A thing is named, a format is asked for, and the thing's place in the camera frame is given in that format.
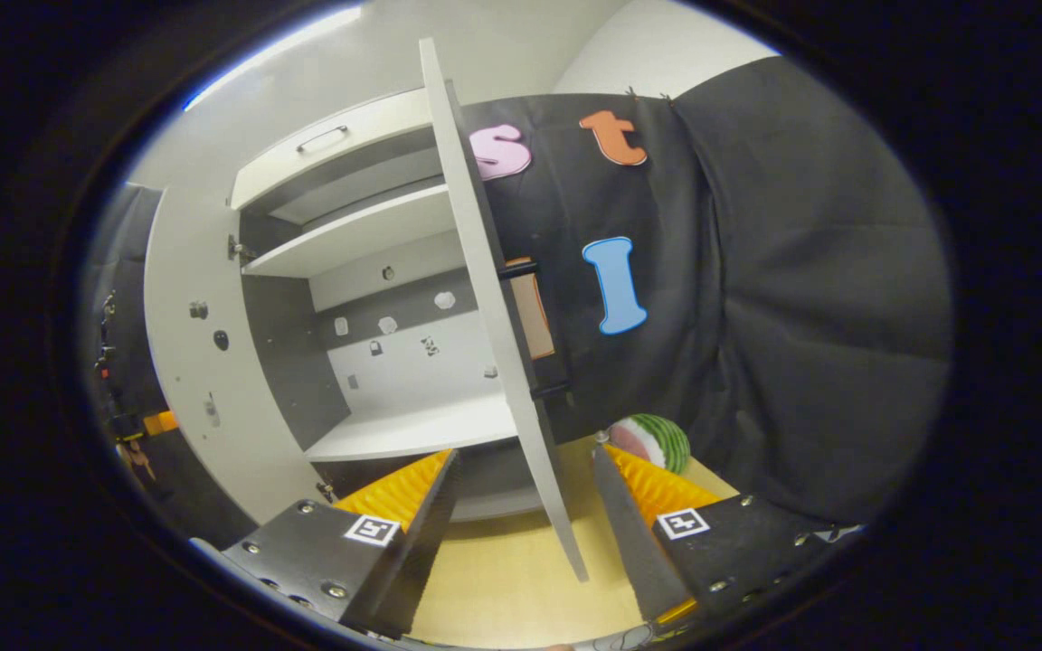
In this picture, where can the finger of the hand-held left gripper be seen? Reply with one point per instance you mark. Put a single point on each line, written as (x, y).
(161, 422)

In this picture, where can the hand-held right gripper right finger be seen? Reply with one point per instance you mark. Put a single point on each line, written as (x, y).
(625, 533)

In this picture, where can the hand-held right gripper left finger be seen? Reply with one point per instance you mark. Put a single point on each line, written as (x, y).
(431, 533)

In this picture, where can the beige shoe cabinet door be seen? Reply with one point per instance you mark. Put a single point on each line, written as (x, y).
(483, 271)
(182, 362)

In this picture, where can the grey double-door shoe cabinet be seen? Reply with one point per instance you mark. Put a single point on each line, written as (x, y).
(295, 362)

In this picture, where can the white cabinet shelf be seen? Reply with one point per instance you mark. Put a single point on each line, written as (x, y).
(412, 429)
(349, 235)

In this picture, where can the metal door hinge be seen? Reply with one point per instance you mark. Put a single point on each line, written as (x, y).
(239, 248)

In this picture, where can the beige cabinet drawer front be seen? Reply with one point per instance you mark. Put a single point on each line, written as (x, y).
(376, 122)

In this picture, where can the watermelon slice toy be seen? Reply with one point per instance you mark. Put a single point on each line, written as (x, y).
(657, 441)

